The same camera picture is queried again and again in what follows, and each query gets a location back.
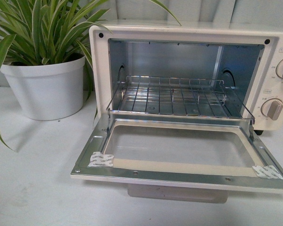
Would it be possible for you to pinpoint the left white tape piece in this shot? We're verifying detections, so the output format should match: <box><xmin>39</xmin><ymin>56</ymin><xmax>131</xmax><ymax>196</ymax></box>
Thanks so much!
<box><xmin>87</xmin><ymin>152</ymin><xmax>114</xmax><ymax>168</ymax></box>

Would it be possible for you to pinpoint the cream Toshiba toaster oven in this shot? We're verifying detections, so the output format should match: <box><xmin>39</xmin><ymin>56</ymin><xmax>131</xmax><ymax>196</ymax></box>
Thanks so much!
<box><xmin>89</xmin><ymin>20</ymin><xmax>283</xmax><ymax>133</ymax></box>

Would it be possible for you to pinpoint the lower timer knob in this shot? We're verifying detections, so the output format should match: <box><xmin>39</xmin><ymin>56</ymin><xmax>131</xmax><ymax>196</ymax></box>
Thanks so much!
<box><xmin>261</xmin><ymin>98</ymin><xmax>283</xmax><ymax>121</ymax></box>

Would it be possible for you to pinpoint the right white tape piece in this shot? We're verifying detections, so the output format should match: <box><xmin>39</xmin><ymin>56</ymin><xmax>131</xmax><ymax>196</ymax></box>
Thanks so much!
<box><xmin>252</xmin><ymin>165</ymin><xmax>283</xmax><ymax>180</ymax></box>

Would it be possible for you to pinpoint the glass oven door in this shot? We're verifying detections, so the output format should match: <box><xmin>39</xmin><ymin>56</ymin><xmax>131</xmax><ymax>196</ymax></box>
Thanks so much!
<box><xmin>71</xmin><ymin>115</ymin><xmax>283</xmax><ymax>193</ymax></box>

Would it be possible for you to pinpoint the wire oven rack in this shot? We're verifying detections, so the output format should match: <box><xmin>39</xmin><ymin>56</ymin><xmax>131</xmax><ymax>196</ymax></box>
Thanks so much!
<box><xmin>106</xmin><ymin>75</ymin><xmax>255</xmax><ymax>124</ymax></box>

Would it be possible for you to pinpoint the pink oven door handle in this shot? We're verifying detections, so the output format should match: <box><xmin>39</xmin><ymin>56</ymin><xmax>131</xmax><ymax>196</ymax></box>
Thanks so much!
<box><xmin>127</xmin><ymin>184</ymin><xmax>229</xmax><ymax>203</ymax></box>

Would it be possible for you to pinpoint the white tape piece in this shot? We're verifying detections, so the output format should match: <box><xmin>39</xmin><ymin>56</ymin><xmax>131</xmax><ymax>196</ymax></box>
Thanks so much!
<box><xmin>87</xmin><ymin>152</ymin><xmax>114</xmax><ymax>168</ymax></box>
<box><xmin>252</xmin><ymin>165</ymin><xmax>283</xmax><ymax>180</ymax></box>

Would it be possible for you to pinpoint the white plant pot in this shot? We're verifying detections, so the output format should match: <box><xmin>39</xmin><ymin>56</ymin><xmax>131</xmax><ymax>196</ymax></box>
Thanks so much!
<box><xmin>0</xmin><ymin>55</ymin><xmax>85</xmax><ymax>121</ymax></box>

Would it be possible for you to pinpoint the green spider plant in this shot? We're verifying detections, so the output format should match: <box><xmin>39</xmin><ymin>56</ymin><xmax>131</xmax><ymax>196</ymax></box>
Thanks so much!
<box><xmin>0</xmin><ymin>0</ymin><xmax>182</xmax><ymax>151</ymax></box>

